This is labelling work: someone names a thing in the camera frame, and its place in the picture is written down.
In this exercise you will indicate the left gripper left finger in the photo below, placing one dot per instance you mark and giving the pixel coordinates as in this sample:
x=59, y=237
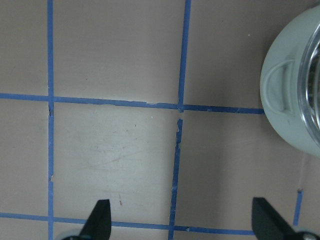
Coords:
x=99, y=224

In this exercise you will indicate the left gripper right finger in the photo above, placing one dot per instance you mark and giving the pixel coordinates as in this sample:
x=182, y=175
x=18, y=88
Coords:
x=268, y=224

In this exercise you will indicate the grey-green cooking pot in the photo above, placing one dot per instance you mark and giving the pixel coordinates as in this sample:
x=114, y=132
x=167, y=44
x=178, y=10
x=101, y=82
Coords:
x=290, y=82

